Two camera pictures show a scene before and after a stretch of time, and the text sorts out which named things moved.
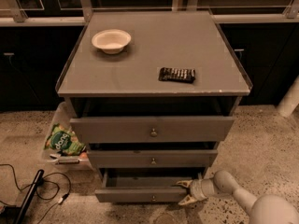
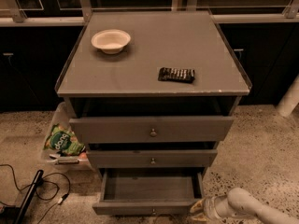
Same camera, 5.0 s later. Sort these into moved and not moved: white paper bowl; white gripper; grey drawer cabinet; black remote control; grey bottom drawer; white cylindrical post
Moved: grey bottom drawer; white gripper
Not moved: black remote control; white cylindrical post; grey drawer cabinet; white paper bowl
